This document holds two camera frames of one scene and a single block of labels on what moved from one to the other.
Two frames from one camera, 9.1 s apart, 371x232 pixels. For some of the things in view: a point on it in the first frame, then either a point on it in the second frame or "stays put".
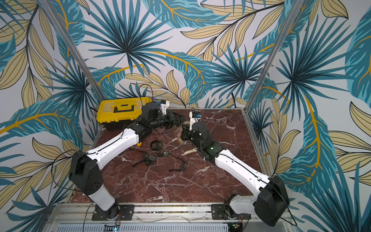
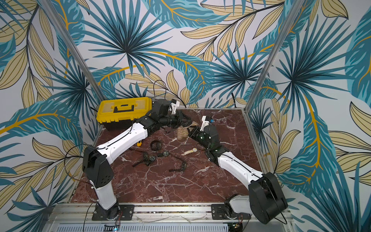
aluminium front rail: x=78 y=217 stays put
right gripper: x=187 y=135 -> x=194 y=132
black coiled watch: x=155 y=145 stays put
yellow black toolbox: x=116 y=113 stays put
